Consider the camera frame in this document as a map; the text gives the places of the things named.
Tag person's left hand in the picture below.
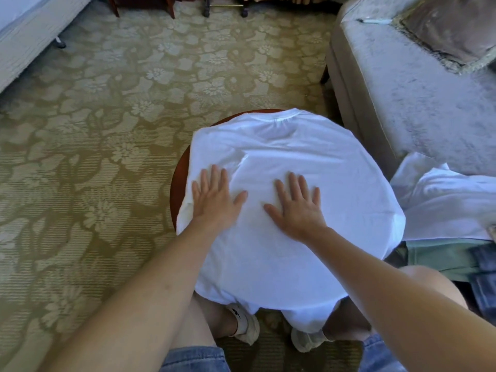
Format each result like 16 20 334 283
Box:
191 165 249 233

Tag person's right hand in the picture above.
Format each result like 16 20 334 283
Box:
262 172 328 243

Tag plain white T-shirt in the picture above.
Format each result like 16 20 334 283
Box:
177 108 406 334

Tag pile of clothes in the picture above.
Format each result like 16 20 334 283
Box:
390 152 496 322

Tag person's left forearm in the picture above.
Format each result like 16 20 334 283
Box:
39 221 222 372

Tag person's right forearm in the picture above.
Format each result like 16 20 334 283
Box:
302 227 496 372

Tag person's right leg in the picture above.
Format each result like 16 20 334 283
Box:
321 266 470 342

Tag round wooden table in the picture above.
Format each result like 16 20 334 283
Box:
169 109 284 229

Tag white sneaker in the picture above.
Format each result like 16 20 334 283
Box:
225 302 261 346
290 328 334 353

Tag blue denim shorts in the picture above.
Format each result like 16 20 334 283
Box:
159 333 408 372

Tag grey velvet chaise sofa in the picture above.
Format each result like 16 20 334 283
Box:
320 0 496 179

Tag black valet stand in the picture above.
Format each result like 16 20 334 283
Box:
203 0 251 18

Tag dark wooden nightstand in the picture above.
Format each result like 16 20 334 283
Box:
107 0 178 19

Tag brown fringed cushion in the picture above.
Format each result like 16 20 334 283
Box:
395 0 496 74

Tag white bed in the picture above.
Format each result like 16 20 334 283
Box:
0 0 96 94

